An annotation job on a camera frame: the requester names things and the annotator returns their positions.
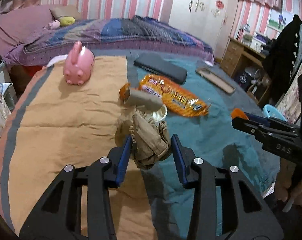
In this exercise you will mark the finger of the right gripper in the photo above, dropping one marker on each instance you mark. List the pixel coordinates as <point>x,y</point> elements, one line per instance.
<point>257,120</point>
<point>263,126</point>

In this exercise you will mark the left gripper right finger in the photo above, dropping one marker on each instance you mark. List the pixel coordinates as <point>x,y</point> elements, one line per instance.
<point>226,204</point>

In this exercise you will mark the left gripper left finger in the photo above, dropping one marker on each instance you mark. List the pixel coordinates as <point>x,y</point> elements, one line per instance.
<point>76,204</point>

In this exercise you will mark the orange snack wrapper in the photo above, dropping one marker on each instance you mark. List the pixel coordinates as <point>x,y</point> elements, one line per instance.
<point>177,99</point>

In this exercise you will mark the brown paper wad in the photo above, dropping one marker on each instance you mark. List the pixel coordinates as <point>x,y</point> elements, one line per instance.
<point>150,142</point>

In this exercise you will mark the cardboard toilet roll tube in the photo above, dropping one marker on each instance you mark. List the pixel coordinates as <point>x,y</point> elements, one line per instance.
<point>142,100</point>

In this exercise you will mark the black box under desk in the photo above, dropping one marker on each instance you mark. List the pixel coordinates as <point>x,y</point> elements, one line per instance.
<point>243,79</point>

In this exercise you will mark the tan phone case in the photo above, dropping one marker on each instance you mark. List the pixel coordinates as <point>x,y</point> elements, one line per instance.
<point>215,79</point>

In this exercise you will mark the wooden desk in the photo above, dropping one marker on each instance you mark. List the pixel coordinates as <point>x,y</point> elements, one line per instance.
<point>239,57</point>

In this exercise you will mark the black hanging coat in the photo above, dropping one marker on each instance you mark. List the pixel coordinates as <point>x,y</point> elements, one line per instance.
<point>281,60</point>

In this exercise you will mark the white paper cup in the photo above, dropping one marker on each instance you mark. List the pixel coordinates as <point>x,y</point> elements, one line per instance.
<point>157,116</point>

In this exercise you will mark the framed wedding photo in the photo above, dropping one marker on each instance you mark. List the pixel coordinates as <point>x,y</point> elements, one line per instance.
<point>278,20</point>

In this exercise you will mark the black wallet case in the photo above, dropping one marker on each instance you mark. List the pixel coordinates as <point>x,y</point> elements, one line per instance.
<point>157,65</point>

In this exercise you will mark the white wardrobe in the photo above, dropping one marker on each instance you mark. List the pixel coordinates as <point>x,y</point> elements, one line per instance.
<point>208,20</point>

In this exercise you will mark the striped plaid quilt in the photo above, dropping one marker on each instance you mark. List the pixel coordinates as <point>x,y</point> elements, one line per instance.
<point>97,31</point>

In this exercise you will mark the pink piggy bank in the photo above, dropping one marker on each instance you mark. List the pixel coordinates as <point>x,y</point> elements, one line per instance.
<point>79,65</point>

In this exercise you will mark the bed with purple sheet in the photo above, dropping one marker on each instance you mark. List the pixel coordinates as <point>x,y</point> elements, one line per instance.
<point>18,26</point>

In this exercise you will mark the pink plush toy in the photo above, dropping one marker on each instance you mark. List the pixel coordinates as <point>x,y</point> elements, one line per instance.
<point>53,25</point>

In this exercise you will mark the yellow plush toy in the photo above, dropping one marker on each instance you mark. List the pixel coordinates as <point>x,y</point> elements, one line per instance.
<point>66,20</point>

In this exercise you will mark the brown pillow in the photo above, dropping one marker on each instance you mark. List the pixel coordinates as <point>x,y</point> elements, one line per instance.
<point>66,11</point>

